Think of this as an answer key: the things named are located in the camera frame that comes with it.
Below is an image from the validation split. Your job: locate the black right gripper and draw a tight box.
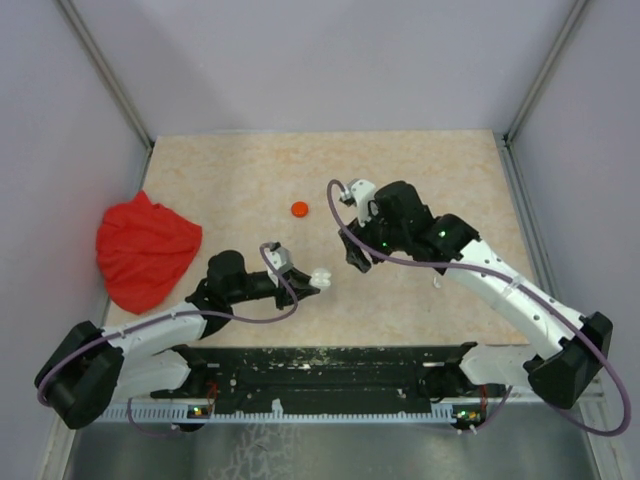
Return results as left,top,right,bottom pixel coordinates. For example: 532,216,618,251
340,200,410,272

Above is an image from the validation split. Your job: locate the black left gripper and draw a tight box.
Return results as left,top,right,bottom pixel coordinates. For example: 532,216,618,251
227,267,320,310

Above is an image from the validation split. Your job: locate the white round charging case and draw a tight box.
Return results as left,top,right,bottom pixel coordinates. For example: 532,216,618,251
309,267,332,291

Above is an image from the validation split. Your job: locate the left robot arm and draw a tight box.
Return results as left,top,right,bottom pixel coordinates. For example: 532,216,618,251
34,243,331,430

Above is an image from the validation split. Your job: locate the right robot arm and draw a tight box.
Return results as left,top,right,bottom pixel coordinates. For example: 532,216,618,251
339,179,613,410

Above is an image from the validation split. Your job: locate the red crumpled cloth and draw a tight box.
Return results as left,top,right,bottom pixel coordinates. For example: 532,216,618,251
95,191,203,315

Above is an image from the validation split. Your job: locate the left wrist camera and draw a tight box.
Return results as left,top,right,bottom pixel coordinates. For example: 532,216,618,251
263,242,293,275

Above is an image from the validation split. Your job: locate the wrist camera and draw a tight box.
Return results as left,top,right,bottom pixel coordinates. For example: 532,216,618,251
340,179,377,226
263,242,293,275

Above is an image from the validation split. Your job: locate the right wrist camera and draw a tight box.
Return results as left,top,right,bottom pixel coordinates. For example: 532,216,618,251
340,179,377,226

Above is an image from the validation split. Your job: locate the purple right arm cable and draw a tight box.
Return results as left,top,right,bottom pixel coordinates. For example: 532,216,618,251
327,179,630,439

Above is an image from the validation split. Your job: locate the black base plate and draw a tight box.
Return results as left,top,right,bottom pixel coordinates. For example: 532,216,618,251
152,344,506,429

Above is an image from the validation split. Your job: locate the white slotted cable duct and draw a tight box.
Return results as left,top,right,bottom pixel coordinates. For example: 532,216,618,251
96,399,484,425

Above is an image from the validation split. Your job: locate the aluminium side rail right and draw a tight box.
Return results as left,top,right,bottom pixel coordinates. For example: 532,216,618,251
496,135,613,410

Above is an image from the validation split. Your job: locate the aluminium corner post right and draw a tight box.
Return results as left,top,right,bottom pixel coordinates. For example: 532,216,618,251
502,0,593,146

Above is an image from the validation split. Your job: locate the aluminium corner post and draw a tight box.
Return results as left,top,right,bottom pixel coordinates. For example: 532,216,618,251
53,0,155,152
502,0,593,146

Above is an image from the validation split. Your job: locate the aluminium corner post left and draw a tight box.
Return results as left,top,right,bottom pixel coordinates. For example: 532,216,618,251
53,0,155,152

